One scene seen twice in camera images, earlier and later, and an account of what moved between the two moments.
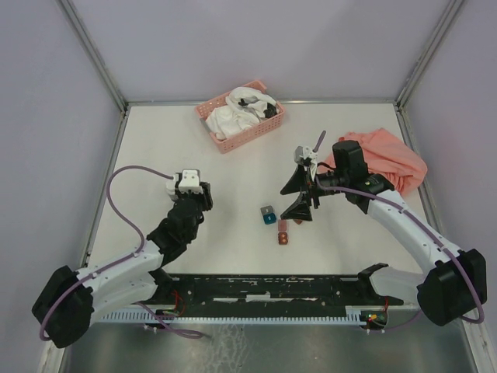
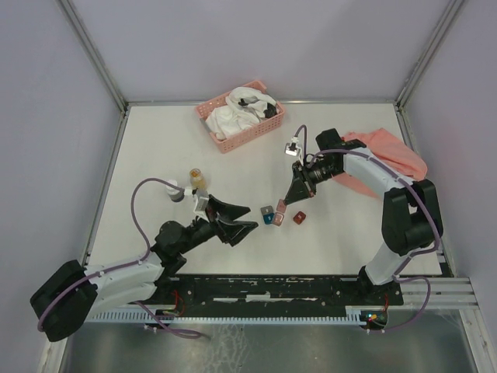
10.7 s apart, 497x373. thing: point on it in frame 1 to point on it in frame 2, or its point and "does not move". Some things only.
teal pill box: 269,218 does not move
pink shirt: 388,155 does not move
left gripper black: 206,196 to 234,232
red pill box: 283,236 to 279,214
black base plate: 264,294 does not move
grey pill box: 266,210 does not move
